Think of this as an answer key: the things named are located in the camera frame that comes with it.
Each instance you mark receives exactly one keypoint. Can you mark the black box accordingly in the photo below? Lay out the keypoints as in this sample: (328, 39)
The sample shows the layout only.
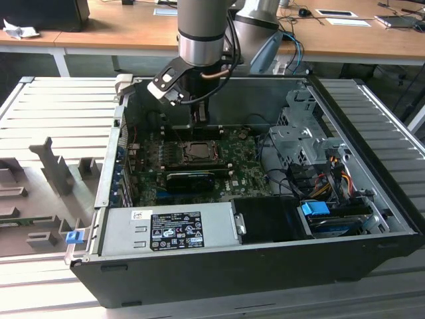
(43, 15)

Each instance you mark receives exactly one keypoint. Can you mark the black RAM slot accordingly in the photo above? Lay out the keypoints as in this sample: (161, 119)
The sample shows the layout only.
(209, 129)
(199, 167)
(209, 137)
(199, 163)
(209, 133)

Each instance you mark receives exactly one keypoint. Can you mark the black graphics card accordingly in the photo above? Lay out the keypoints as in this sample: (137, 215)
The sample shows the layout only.
(191, 182)

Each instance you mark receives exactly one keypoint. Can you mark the grey notebook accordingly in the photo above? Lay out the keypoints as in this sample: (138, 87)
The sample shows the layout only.
(396, 21)

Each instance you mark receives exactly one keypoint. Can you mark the black plastic shroud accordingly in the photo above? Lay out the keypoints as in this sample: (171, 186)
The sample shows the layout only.
(272, 219)

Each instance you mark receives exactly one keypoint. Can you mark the silver power supply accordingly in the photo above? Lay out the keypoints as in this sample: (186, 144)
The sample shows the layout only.
(116, 232)

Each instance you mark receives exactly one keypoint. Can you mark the blue plastic case latch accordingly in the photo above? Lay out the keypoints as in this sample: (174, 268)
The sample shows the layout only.
(73, 238)

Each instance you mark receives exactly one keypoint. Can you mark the hard disk in blue carrier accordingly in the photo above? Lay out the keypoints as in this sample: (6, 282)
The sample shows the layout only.
(315, 211)

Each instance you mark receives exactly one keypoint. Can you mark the silver coin cell battery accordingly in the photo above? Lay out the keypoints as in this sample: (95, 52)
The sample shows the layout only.
(242, 135)

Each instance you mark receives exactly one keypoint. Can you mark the silver CPU with green edge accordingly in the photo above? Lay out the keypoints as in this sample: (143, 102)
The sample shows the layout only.
(199, 151)

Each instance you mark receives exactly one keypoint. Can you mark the grey parts rack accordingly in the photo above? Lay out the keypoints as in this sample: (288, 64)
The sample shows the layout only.
(50, 199)

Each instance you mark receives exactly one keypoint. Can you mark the small white sticker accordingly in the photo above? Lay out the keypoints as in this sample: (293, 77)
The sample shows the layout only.
(142, 215)

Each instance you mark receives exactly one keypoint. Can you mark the black rating label sticker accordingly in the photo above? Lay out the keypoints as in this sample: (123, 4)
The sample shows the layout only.
(177, 229)

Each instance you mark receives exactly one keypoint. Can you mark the green motherboard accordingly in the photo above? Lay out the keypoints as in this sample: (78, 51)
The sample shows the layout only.
(245, 172)

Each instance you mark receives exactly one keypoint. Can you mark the grey metal drive cage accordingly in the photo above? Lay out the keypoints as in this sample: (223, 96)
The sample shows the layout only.
(292, 139)

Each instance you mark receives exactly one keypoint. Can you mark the wooden desk with white frame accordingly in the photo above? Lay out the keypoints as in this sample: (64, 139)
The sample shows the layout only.
(133, 30)
(30, 41)

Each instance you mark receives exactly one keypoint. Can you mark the green RAM stick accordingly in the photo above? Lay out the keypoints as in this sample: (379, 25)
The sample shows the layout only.
(13, 222)

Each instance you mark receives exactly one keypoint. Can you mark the CPU socket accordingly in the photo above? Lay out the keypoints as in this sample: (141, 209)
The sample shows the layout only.
(199, 151)

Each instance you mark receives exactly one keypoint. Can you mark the crumpled white paper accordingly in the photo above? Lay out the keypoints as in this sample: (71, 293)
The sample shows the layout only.
(20, 30)

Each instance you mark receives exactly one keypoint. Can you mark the black computer mouse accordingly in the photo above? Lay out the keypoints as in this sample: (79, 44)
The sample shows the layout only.
(305, 12)

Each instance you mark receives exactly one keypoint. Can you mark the white paper sheet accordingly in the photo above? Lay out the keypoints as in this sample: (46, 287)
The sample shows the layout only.
(348, 22)

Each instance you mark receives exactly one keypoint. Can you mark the black PC case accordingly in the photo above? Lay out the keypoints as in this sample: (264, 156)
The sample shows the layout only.
(199, 276)

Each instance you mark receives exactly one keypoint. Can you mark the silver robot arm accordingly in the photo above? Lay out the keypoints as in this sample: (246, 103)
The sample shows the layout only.
(199, 30)

